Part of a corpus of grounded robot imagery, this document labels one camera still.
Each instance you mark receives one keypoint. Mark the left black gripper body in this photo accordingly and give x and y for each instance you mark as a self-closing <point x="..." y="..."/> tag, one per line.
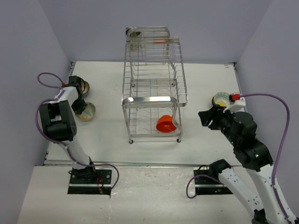
<point x="78" y="105"/>

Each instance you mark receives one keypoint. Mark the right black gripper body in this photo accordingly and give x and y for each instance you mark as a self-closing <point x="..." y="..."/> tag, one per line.
<point x="225" y="118"/>

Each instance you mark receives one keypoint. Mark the white bowl orange star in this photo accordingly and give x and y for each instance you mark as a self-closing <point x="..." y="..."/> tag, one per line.
<point x="88" y="113"/>

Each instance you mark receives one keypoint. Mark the brown ribbed bowl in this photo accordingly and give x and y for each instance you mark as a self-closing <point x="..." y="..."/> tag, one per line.
<point x="85" y="87"/>

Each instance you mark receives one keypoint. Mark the yellow blue patterned bowl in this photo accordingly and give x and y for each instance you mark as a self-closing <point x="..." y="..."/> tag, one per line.
<point x="221" y="99"/>

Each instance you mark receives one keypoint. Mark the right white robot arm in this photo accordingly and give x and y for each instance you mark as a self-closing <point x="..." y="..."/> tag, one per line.
<point x="269" y="205"/>

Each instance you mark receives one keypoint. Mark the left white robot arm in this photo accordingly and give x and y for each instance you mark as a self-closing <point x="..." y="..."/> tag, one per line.
<point x="55" y="121"/>

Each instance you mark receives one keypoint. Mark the steel cutlery holder cup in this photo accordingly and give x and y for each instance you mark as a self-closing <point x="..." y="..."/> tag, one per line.
<point x="132" y="36"/>

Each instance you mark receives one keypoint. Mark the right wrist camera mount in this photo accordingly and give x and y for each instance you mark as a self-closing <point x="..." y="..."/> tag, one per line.
<point x="237" y="102"/>

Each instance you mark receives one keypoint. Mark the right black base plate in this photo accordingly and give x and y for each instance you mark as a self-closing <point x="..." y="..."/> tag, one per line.
<point x="207" y="186"/>

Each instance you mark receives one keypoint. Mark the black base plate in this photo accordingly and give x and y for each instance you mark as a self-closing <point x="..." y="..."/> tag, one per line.
<point x="207" y="186"/>
<point x="90" y="181"/>

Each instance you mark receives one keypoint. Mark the aluminium table rail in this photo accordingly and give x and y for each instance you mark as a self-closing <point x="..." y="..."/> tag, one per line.
<point x="122" y="164"/>

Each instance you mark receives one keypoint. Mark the steel wire dish rack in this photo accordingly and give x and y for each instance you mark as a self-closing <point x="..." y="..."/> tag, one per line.
<point x="153" y="84"/>

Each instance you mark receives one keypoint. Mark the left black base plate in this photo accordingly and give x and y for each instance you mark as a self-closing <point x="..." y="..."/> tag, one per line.
<point x="90" y="181"/>

